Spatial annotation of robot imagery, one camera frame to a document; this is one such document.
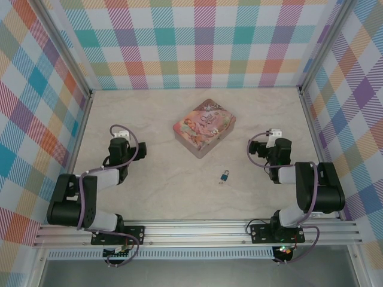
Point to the blue padlock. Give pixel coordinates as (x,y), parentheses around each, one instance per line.
(223,177)

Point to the pink storybook tin box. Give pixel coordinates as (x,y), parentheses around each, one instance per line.
(203,125)

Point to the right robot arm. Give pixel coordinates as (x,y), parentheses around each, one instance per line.
(285,175)

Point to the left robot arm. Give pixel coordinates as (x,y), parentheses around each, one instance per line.
(104,177)

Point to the small circuit board with LED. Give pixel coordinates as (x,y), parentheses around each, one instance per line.
(284,250)

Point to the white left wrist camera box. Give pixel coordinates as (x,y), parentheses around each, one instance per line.
(122,134)

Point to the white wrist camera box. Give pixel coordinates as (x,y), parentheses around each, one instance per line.
(122,134)
(275,131)

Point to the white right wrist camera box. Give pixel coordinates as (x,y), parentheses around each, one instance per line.
(275,131)

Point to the aluminium side rail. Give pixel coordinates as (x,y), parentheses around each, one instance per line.
(317,149)
(77,149)

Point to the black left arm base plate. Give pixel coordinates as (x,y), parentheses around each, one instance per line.
(136,233)

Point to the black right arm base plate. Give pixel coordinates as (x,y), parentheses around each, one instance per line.
(257,233)

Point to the aluminium mounting rail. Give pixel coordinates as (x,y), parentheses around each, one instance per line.
(194,233)

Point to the aluminium frame post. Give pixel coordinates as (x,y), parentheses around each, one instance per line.
(60,45)
(326,48)

